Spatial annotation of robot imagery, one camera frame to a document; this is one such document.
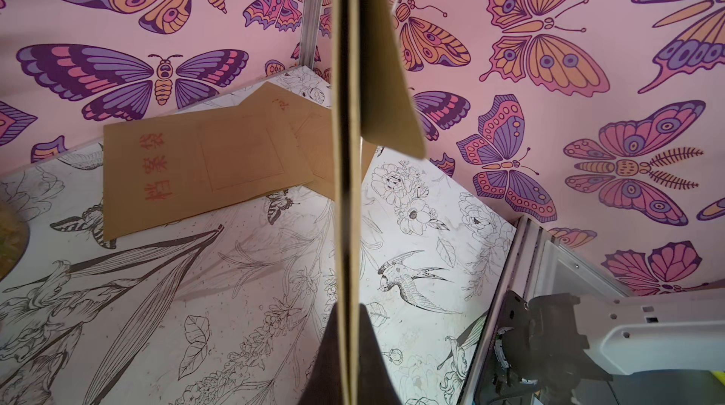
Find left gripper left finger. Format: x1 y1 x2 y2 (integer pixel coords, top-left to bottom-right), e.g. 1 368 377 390
298 305 340 405

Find glass vase with plants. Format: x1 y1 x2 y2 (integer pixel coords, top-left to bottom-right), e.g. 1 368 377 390
0 202 29 280

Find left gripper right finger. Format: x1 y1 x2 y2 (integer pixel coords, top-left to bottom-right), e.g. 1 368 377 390
358 304 401 405

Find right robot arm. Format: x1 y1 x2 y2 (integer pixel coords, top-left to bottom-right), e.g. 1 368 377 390
477 289 724 404

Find kraft file bag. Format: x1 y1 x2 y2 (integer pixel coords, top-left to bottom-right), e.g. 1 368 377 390
103 102 313 239
240 82 335 199
332 0 426 404

